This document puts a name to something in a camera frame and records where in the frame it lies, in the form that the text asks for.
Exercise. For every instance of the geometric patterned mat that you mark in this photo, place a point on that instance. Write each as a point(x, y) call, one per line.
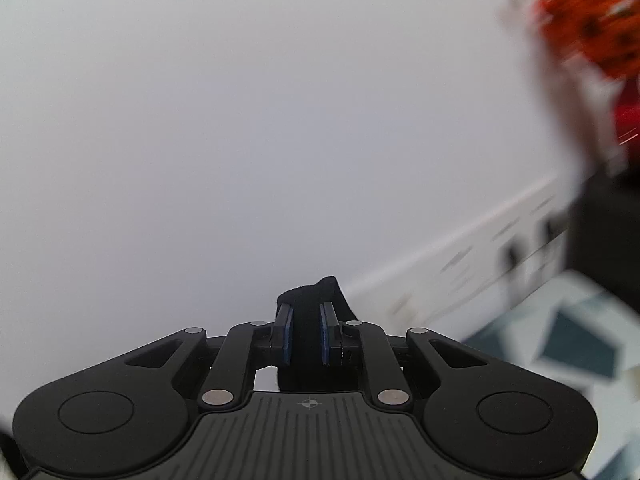
point(575, 345)

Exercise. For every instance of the red object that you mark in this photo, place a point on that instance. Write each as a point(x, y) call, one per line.
point(627, 117)

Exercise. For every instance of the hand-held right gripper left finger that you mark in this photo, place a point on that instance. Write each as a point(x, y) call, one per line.
point(285, 334)

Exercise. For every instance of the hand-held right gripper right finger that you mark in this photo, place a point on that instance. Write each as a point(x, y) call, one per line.
point(327, 334)

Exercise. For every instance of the orange red ornament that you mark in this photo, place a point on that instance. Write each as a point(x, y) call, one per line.
point(590, 20)

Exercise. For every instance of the white wall socket panel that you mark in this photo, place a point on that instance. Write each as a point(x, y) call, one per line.
point(475, 240)

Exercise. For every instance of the black plug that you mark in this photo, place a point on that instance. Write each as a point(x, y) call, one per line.
point(512, 255)

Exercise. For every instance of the black sweater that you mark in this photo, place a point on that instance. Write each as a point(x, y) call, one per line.
point(306, 320)

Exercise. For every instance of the black box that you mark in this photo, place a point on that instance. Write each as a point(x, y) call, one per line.
point(605, 230)

